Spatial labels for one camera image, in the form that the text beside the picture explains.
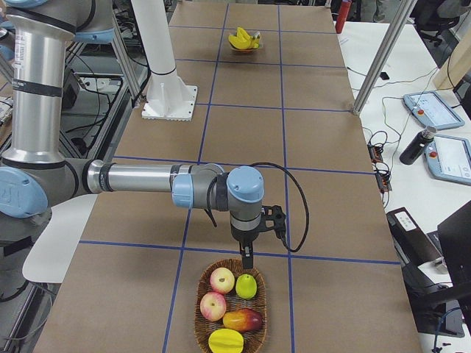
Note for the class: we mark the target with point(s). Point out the teach pendant tablet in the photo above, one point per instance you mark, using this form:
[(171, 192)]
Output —
[(430, 109), (448, 159)]

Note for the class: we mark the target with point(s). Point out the green pear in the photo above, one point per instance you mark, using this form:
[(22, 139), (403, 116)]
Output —
[(246, 286)]

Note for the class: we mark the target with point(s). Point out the red yellow apple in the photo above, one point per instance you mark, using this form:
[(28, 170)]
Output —
[(213, 306)]

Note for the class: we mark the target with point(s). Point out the wicker fruit basket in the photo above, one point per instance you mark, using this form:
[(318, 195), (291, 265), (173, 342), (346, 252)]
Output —
[(253, 340)]

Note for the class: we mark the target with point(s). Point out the black desktop box white label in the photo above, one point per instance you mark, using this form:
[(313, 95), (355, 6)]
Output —
[(414, 249)]

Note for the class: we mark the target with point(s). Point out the yellow banana basket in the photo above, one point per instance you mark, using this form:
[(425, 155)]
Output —
[(242, 33)]

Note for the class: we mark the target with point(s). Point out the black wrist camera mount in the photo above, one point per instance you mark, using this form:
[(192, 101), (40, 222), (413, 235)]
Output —
[(273, 219)]

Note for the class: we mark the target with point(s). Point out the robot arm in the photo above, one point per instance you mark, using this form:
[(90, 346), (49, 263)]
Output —
[(36, 176)]

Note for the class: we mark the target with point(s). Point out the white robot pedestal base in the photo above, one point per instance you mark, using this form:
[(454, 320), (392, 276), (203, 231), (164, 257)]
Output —
[(167, 96)]

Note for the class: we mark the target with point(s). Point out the white chair back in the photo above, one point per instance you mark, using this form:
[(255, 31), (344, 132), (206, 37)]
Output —
[(51, 255)]

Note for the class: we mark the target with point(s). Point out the red mango fruit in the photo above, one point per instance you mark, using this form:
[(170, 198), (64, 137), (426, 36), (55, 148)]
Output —
[(243, 320)]

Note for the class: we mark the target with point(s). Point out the red fire extinguisher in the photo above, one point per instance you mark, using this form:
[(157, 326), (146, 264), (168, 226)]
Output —
[(342, 15)]

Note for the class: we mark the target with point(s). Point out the yellow banana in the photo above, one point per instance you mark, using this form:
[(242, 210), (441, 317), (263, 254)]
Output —
[(247, 49), (254, 42), (238, 43)]

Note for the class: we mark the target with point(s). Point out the aluminium frame post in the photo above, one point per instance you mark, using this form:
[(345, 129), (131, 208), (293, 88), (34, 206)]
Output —
[(390, 38)]

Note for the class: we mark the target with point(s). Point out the yellow starfruit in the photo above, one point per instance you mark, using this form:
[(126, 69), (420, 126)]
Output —
[(226, 340)]

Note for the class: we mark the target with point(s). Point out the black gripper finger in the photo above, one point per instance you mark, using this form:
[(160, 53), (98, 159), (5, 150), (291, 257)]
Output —
[(247, 256)]

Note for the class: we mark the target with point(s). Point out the near teach pendant tablet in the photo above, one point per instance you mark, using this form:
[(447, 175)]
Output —
[(448, 159)]

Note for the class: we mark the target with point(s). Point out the black water bottle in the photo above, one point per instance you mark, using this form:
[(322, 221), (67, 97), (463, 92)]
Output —
[(417, 146)]

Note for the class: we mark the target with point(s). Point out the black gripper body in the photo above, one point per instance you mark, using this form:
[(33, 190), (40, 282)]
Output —
[(245, 238)]

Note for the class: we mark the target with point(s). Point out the grey square plate orange rim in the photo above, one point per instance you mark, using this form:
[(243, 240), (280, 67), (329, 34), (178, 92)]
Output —
[(245, 52)]

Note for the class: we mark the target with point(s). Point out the black computer monitor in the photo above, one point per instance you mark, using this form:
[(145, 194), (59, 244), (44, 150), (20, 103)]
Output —
[(437, 309)]

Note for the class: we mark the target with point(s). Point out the far teach pendant tablet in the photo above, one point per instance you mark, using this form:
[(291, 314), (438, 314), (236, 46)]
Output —
[(430, 109)]

